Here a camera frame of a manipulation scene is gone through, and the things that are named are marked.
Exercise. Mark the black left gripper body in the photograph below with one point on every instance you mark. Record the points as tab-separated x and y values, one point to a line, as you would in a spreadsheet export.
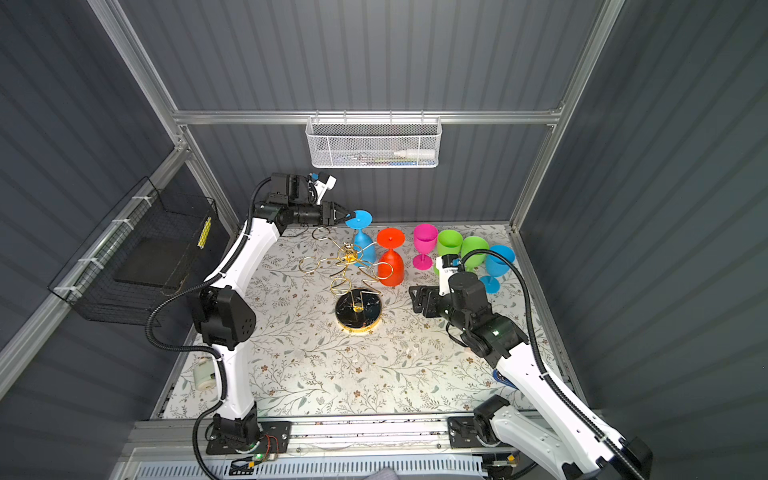
327	213

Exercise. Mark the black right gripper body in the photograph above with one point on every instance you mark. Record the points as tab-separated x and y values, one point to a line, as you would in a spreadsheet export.
432	299

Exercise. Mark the blue wine glass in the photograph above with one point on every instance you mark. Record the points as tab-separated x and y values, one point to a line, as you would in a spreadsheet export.
496	268
362	242

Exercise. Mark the red wine glass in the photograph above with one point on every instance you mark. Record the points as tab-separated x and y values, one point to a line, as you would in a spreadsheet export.
390	258

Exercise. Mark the green wine glass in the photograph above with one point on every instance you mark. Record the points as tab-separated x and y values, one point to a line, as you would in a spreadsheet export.
448	242
472	252

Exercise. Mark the magenta wine glass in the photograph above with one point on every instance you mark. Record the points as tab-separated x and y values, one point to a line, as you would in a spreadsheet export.
425	239

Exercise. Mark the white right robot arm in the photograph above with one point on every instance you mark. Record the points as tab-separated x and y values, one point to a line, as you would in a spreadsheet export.
540	390

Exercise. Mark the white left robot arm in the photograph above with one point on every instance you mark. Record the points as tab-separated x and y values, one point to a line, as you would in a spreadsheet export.
225	320

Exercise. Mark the gold wine glass rack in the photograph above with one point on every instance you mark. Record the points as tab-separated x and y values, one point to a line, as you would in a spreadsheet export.
359	306

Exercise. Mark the blue stapler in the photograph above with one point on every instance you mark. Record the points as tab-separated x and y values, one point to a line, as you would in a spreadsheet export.
502	379

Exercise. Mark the white tube in basket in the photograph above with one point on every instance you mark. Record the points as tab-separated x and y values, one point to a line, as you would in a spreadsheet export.
416	154

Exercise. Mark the yellow marker pen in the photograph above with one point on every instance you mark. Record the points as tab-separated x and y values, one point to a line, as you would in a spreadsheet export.
204	233

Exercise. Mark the floral table mat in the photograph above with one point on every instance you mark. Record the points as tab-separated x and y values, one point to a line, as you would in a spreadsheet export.
301	362

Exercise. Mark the white tape dispenser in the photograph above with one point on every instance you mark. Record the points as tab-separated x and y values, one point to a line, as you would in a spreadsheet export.
204	375

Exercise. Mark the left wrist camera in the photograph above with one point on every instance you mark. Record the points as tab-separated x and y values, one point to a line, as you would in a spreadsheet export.
318	185

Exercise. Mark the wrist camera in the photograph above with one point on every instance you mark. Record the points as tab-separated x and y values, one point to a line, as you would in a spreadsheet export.
447	265
318	185

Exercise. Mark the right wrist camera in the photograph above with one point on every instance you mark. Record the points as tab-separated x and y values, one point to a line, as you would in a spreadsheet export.
447	265

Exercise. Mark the white wire mesh basket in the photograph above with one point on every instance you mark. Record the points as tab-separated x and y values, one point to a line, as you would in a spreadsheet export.
369	142

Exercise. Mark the black wire basket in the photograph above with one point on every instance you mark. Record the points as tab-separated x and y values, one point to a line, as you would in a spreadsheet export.
146	254

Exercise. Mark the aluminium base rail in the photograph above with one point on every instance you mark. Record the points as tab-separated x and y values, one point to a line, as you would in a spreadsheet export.
407	446

